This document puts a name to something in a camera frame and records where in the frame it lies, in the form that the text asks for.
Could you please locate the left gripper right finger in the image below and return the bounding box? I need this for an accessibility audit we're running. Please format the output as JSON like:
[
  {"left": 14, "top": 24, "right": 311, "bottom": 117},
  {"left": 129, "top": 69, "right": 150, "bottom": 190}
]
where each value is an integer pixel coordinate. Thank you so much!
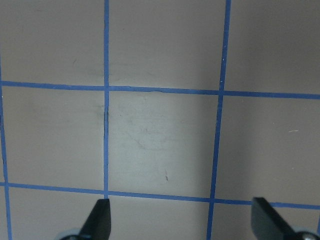
[{"left": 250, "top": 197, "right": 320, "bottom": 240}]

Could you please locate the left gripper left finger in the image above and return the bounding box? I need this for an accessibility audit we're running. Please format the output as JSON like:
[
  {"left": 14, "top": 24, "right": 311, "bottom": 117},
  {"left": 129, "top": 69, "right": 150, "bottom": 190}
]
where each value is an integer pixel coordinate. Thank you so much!
[{"left": 60, "top": 199, "right": 111, "bottom": 240}]

